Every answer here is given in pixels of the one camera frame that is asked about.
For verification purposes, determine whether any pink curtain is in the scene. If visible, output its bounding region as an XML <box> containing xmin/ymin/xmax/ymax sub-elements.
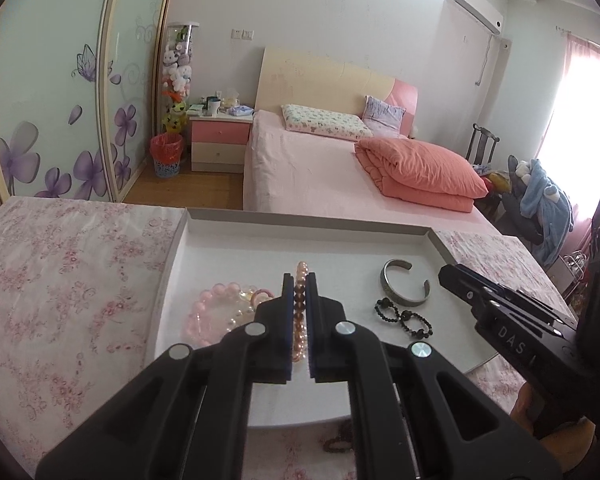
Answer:
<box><xmin>532</xmin><ymin>32</ymin><xmax>600</xmax><ymax>281</ymax></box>

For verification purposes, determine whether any dark brown bead bracelet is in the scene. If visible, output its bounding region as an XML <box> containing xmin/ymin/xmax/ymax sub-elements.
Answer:
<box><xmin>321</xmin><ymin>417</ymin><xmax>353</xmax><ymax>453</ymax></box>

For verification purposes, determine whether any orange and brown bead bracelet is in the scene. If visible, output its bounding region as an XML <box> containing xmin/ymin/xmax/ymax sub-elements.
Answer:
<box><xmin>291</xmin><ymin>260</ymin><xmax>311</xmax><ymax>363</ymax></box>

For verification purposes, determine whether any pink crystal bead bracelet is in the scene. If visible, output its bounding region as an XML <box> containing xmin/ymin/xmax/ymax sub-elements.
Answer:
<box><xmin>182</xmin><ymin>282</ymin><xmax>273</xmax><ymax>348</ymax></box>

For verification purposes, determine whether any air conditioner cable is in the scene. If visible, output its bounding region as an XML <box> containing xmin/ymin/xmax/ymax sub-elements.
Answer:
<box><xmin>475</xmin><ymin>35</ymin><xmax>493</xmax><ymax>87</ymax></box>

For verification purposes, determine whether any plush toy display tube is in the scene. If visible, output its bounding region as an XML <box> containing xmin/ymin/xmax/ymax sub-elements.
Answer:
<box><xmin>159</xmin><ymin>21</ymin><xmax>201</xmax><ymax>136</ymax></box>

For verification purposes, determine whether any metal wire rack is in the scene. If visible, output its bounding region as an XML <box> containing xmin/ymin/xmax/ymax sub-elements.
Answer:
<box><xmin>560</xmin><ymin>252</ymin><xmax>588</xmax><ymax>301</ymax></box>

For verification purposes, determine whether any wide silver cuff bangle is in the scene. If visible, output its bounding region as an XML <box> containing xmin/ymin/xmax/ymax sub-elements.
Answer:
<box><xmin>380</xmin><ymin>258</ymin><xmax>432</xmax><ymax>308</ymax></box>

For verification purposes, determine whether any purple pillow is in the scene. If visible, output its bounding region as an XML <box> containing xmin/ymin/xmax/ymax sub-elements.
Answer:
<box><xmin>362</xmin><ymin>95</ymin><xmax>407</xmax><ymax>136</ymax></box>

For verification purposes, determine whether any folded coral quilt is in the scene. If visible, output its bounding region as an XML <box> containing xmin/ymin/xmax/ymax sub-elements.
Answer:
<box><xmin>354</xmin><ymin>137</ymin><xmax>489</xmax><ymax>214</ymax></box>

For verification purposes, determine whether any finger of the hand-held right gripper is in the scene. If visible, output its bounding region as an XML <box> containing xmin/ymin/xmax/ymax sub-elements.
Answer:
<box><xmin>450</xmin><ymin>262</ymin><xmax>578</xmax><ymax>332</ymax></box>
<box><xmin>438</xmin><ymin>265</ymin><xmax>501</xmax><ymax>317</ymax></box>

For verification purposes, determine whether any person's right hand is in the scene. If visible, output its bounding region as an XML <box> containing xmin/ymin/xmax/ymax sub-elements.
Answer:
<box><xmin>510</xmin><ymin>382</ymin><xmax>598</xmax><ymax>466</ymax></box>

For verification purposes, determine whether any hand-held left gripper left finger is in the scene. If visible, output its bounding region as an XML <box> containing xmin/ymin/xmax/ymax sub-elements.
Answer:
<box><xmin>35</xmin><ymin>272</ymin><xmax>296</xmax><ymax>480</ymax></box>

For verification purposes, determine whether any black bead bracelet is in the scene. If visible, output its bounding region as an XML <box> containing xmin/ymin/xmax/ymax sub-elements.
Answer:
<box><xmin>374</xmin><ymin>297</ymin><xmax>428</xmax><ymax>343</ymax></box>

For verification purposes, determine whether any colourful toys pile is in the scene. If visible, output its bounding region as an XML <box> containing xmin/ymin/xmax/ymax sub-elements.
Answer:
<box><xmin>472</xmin><ymin>162</ymin><xmax>511</xmax><ymax>193</ymax></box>

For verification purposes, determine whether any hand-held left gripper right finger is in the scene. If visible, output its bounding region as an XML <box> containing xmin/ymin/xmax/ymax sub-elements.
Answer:
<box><xmin>307</xmin><ymin>272</ymin><xmax>563</xmax><ymax>480</ymax></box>

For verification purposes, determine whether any blue fleece robe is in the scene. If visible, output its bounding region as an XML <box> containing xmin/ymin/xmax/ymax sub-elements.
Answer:
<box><xmin>517</xmin><ymin>158</ymin><xmax>576</xmax><ymax>267</ymax></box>

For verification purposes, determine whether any grey cardboard tray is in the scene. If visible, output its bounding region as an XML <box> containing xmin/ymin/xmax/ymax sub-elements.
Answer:
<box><xmin>142</xmin><ymin>207</ymin><xmax>501</xmax><ymax>428</ymax></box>

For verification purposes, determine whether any white air conditioner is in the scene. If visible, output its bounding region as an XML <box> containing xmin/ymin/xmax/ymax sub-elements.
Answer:
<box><xmin>444</xmin><ymin>0</ymin><xmax>504</xmax><ymax>36</ymax></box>

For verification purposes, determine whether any blue bin with red bag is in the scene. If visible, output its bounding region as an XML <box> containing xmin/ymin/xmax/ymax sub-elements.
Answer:
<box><xmin>150</xmin><ymin>132</ymin><xmax>185</xmax><ymax>177</ymax></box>

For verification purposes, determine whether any dark grey chair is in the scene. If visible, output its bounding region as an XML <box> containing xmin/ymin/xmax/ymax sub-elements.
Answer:
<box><xmin>500</xmin><ymin>155</ymin><xmax>556</xmax><ymax>256</ymax></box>

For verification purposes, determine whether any beige and pink headboard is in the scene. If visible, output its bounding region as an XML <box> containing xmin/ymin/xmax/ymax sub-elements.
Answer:
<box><xmin>255</xmin><ymin>47</ymin><xmax>418</xmax><ymax>138</ymax></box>

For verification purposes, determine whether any flower-print sliding wardrobe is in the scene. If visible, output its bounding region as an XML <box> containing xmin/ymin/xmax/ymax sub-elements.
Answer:
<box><xmin>0</xmin><ymin>0</ymin><xmax>191</xmax><ymax>206</ymax></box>

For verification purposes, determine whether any floral pillow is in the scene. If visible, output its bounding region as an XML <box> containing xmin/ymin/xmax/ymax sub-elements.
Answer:
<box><xmin>280</xmin><ymin>104</ymin><xmax>374</xmax><ymax>140</ymax></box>

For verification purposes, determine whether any pink bed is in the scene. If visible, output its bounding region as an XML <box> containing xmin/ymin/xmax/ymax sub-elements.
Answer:
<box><xmin>242</xmin><ymin>109</ymin><xmax>501</xmax><ymax>236</ymax></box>

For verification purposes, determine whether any pink nightstand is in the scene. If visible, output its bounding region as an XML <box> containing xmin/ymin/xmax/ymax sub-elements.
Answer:
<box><xmin>187</xmin><ymin>107</ymin><xmax>255</xmax><ymax>174</ymax></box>

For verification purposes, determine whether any dark wooden chair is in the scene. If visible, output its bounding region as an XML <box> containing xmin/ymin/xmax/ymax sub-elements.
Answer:
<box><xmin>465</xmin><ymin>123</ymin><xmax>501</xmax><ymax>176</ymax></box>

